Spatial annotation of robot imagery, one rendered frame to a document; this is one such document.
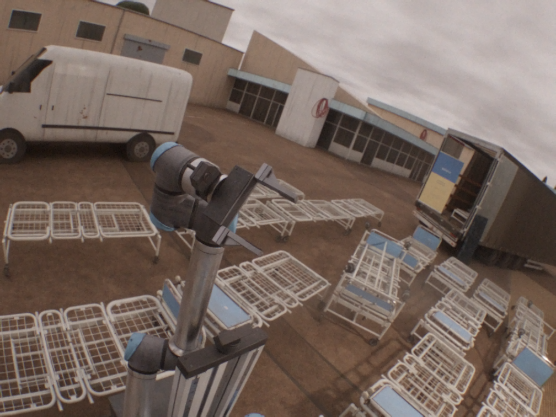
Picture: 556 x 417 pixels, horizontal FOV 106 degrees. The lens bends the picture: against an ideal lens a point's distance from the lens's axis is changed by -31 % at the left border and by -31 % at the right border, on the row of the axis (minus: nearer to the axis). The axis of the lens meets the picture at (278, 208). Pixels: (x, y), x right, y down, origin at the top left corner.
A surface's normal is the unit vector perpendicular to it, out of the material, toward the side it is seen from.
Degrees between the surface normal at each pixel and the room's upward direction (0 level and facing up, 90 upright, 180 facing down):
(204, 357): 0
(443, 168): 89
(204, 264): 87
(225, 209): 58
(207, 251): 87
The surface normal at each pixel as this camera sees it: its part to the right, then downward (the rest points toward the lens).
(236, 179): -0.16, -0.30
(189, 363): 0.33, -0.88
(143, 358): 0.27, -0.09
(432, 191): -0.74, 0.00
